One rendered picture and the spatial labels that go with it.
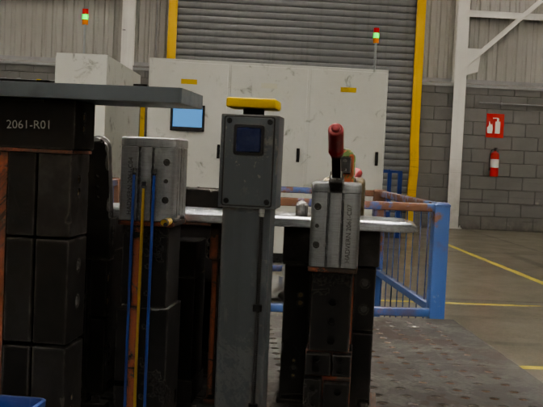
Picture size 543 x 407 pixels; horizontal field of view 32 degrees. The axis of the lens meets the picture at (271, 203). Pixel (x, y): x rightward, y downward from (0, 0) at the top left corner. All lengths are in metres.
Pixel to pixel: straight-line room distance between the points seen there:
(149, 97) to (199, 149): 8.26
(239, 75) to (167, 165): 8.12
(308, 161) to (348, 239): 8.15
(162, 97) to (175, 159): 0.21
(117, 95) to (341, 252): 0.38
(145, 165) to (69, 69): 8.20
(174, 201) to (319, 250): 0.21
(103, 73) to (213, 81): 1.08
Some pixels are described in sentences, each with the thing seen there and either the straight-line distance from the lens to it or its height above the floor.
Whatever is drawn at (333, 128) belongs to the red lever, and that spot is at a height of 1.13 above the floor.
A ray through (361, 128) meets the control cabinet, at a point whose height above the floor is 1.40.
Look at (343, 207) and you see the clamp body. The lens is 1.26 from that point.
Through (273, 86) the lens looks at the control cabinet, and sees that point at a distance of 9.40.
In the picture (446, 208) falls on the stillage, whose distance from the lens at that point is 3.40.
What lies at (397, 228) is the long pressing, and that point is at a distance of 1.38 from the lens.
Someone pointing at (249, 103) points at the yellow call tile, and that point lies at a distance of 1.11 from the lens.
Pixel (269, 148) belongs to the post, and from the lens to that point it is 1.10.
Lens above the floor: 1.09
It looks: 3 degrees down
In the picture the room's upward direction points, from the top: 3 degrees clockwise
